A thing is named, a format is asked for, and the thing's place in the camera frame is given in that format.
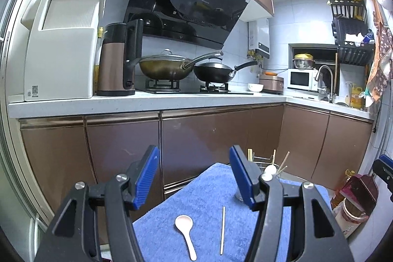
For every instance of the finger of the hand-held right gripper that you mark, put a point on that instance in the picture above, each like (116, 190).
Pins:
(385, 166)

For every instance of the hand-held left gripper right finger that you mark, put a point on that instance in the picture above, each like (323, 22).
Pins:
(242, 176)

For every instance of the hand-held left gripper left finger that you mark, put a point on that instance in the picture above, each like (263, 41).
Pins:
(144, 182)

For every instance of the white ceramic spoon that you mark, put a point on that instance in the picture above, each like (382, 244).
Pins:
(270, 169)
(183, 222)
(266, 176)

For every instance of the dark red dustpan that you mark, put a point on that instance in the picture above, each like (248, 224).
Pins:
(360, 190)

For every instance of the blue towel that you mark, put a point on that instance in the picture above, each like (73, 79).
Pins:
(199, 203)

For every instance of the cooking oil bottle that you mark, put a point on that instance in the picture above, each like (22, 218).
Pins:
(339, 194)

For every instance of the brown base cabinets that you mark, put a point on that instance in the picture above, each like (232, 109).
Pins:
(199, 142)

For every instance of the white plastic jar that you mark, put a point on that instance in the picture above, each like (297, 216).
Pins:
(350, 219)

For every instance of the yellow detergent bottle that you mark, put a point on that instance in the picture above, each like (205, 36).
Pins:
(356, 97)

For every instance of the white bowl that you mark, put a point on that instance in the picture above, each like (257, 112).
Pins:
(255, 87)

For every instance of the rice cooker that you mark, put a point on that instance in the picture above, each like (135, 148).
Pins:
(271, 84)

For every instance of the gas stove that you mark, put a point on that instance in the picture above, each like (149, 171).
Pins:
(184, 90)

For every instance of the hanging patterned apron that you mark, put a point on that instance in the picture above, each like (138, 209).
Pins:
(382, 65)

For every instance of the black wok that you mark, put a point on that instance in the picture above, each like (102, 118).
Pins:
(211, 73)

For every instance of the white microwave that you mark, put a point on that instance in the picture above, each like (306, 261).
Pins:
(299, 80)

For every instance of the steel faucet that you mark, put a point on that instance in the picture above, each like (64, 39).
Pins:
(319, 76)

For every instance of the wok with glass lid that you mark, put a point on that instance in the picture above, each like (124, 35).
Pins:
(162, 68)

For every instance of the brown thermos kettle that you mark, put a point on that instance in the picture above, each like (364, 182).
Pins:
(110, 65)

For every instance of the steel bowl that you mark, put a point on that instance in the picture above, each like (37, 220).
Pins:
(303, 64)

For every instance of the white cloth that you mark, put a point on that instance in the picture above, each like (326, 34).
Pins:
(353, 39)

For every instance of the yellow basin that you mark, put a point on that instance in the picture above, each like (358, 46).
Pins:
(303, 56)

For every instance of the white water heater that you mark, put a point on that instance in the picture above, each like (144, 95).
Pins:
(261, 35)

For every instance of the white countertop appliance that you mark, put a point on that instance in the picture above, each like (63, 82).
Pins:
(61, 59)

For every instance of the gold capped bottle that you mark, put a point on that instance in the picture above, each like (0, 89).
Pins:
(100, 32)

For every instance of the black wall rack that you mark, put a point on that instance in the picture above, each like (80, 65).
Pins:
(353, 56)

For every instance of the sliding door frame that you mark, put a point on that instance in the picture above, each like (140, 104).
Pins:
(12, 35)

